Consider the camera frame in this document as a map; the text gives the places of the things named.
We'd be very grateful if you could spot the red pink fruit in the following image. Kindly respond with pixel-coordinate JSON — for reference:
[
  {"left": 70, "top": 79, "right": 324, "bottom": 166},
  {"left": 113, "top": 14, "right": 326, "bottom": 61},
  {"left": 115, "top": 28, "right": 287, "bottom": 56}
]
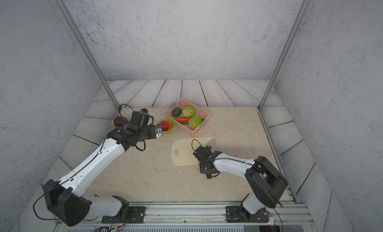
[{"left": 160, "top": 121, "right": 170, "bottom": 131}]

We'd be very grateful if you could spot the aluminium front rail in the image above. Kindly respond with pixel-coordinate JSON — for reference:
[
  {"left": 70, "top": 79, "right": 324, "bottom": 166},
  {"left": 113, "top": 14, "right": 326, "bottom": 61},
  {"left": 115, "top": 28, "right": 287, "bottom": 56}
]
[{"left": 53, "top": 203, "right": 319, "bottom": 232}]

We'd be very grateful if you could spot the green cabbage front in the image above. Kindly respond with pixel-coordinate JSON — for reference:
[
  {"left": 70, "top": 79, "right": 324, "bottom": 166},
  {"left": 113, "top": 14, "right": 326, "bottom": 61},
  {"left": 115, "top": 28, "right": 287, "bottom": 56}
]
[{"left": 188, "top": 115, "right": 202, "bottom": 130}]

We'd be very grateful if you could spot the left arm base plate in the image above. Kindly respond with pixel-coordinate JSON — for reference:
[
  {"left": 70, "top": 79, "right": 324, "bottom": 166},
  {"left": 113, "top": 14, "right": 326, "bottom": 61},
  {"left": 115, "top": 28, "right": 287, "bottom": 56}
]
[{"left": 101, "top": 206, "right": 146, "bottom": 224}]

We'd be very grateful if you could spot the cleaver knife black handle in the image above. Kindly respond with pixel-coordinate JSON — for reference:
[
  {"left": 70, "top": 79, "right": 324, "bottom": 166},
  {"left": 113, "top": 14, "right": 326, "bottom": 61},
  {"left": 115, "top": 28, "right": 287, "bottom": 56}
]
[{"left": 205, "top": 139, "right": 217, "bottom": 153}]

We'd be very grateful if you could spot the dark brown fruit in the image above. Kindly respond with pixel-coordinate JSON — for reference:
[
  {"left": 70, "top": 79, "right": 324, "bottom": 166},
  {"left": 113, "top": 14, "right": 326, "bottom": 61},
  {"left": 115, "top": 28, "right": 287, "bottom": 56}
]
[{"left": 113, "top": 116, "right": 127, "bottom": 127}]

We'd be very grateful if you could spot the green cabbage rear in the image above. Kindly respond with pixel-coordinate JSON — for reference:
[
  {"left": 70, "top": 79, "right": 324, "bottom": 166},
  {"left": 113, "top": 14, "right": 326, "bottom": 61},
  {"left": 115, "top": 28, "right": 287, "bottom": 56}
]
[{"left": 182, "top": 105, "right": 195, "bottom": 118}]

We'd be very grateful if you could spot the right aluminium frame post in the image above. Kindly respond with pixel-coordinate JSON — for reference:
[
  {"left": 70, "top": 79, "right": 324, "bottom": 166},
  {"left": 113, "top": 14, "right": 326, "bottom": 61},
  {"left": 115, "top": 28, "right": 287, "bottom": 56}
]
[{"left": 258, "top": 0, "right": 312, "bottom": 111}]

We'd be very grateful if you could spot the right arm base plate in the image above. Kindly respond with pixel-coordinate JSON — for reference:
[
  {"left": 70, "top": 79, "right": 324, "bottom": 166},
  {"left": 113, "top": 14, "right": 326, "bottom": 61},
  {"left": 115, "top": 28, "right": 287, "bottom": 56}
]
[{"left": 225, "top": 206, "right": 269, "bottom": 223}]

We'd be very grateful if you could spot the dark green avocado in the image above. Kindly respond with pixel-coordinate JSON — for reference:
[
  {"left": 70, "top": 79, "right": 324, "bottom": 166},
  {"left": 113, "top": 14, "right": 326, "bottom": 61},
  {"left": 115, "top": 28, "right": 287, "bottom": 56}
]
[{"left": 172, "top": 107, "right": 182, "bottom": 117}]

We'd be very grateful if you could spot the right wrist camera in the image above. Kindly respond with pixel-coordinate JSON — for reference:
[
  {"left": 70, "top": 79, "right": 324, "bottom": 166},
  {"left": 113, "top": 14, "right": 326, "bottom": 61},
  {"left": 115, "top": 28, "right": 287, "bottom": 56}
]
[{"left": 193, "top": 146, "right": 212, "bottom": 163}]

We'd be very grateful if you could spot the green cabbage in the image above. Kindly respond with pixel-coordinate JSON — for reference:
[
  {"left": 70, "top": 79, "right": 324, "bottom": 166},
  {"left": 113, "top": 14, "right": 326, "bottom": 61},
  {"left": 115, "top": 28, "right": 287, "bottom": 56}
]
[
  {"left": 182, "top": 105, "right": 195, "bottom": 118},
  {"left": 188, "top": 115, "right": 202, "bottom": 130}
]

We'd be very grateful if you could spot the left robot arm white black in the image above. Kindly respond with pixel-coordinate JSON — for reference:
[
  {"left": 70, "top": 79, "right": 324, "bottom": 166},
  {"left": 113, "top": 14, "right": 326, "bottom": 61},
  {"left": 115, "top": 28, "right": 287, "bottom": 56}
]
[{"left": 42, "top": 108, "right": 162, "bottom": 227}]

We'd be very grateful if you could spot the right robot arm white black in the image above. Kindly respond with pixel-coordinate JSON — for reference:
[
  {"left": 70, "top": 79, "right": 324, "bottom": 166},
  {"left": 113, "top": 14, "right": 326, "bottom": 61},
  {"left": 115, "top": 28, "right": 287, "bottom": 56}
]
[{"left": 193, "top": 147, "right": 288, "bottom": 215}]

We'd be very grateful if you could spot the aluminium frame post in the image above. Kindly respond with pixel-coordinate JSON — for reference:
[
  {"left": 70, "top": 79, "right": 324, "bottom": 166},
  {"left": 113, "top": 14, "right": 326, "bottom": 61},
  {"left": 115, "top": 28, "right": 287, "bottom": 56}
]
[
  {"left": 52, "top": 0, "right": 120, "bottom": 110},
  {"left": 258, "top": 0, "right": 312, "bottom": 111}
]

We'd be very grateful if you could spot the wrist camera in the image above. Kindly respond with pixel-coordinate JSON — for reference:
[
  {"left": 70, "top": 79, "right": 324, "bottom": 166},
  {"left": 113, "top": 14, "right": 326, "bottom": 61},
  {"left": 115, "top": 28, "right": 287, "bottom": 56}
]
[
  {"left": 193, "top": 146, "right": 212, "bottom": 163},
  {"left": 156, "top": 127, "right": 163, "bottom": 139}
]

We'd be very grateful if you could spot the left aluminium frame post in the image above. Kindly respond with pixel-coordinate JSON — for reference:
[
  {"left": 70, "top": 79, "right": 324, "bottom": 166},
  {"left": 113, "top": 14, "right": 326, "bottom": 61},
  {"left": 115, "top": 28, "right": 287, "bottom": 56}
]
[{"left": 52, "top": 0, "right": 120, "bottom": 110}]

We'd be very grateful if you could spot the patterned ceramic bowl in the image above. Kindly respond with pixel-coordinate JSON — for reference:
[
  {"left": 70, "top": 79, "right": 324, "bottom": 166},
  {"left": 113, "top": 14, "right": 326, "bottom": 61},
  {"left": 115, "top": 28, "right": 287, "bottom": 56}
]
[{"left": 112, "top": 115, "right": 129, "bottom": 127}]

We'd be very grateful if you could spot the orange carrot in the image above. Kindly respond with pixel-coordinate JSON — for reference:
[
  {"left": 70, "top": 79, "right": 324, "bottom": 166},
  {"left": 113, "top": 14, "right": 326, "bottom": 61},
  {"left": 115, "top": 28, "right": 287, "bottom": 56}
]
[{"left": 176, "top": 117, "right": 190, "bottom": 122}]

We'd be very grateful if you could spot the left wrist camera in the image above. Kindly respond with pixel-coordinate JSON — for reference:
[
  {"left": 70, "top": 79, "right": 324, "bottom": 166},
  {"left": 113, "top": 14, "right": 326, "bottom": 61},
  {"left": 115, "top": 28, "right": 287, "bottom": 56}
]
[{"left": 156, "top": 127, "right": 163, "bottom": 139}]

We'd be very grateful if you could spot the pink perforated plastic basket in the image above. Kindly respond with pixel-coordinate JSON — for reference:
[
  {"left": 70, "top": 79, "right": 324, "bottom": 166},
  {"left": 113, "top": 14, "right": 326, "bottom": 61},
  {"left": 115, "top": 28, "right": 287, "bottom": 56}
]
[{"left": 164, "top": 98, "right": 211, "bottom": 137}]

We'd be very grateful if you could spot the cream plastic cutting board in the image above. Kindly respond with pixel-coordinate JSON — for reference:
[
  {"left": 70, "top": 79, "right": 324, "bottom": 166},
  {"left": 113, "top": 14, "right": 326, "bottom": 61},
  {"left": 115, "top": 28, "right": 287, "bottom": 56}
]
[{"left": 171, "top": 137, "right": 213, "bottom": 166}]

